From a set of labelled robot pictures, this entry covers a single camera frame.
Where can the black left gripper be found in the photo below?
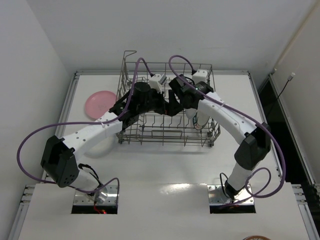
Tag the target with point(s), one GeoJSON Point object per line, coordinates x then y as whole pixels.
{"type": "Point", "coordinates": [160, 104]}

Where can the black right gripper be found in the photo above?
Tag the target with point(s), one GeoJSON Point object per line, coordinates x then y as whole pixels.
{"type": "Point", "coordinates": [176, 89]}

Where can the white deep plate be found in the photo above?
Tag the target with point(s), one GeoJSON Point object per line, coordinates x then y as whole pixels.
{"type": "Point", "coordinates": [191, 114]}

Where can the white plate with green rim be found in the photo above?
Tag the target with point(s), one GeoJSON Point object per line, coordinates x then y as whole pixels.
{"type": "Point", "coordinates": [200, 120]}

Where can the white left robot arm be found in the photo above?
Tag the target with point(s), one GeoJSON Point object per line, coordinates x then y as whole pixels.
{"type": "Point", "coordinates": [61, 156]}

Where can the white plate under left arm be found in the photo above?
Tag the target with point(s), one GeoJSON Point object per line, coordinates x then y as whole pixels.
{"type": "Point", "coordinates": [101, 149]}

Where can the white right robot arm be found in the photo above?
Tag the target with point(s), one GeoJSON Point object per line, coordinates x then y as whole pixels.
{"type": "Point", "coordinates": [254, 143]}

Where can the pink plate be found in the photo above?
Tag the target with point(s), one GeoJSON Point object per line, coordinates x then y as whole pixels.
{"type": "Point", "coordinates": [99, 103]}

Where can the brown rimmed bowl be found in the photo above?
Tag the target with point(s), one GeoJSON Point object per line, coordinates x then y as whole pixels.
{"type": "Point", "coordinates": [256, 237]}

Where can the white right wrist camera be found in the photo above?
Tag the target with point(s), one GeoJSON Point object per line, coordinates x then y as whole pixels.
{"type": "Point", "coordinates": [199, 75]}

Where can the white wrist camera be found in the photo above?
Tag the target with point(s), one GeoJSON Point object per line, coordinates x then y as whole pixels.
{"type": "Point", "coordinates": [156, 82]}
{"type": "Point", "coordinates": [199, 75]}

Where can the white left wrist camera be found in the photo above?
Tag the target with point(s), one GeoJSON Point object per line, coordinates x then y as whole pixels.
{"type": "Point", "coordinates": [156, 82]}

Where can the metal wire dish rack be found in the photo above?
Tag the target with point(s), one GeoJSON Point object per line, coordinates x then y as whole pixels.
{"type": "Point", "coordinates": [152, 127]}

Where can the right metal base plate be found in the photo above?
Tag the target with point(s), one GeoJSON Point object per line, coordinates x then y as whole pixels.
{"type": "Point", "coordinates": [217, 196]}

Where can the metal base plate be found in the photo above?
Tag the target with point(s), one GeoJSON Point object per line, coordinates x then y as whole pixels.
{"type": "Point", "coordinates": [217, 196]}
{"type": "Point", "coordinates": [105, 197]}

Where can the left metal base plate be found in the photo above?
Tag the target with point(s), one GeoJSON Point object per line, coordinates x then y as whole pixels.
{"type": "Point", "coordinates": [105, 197]}

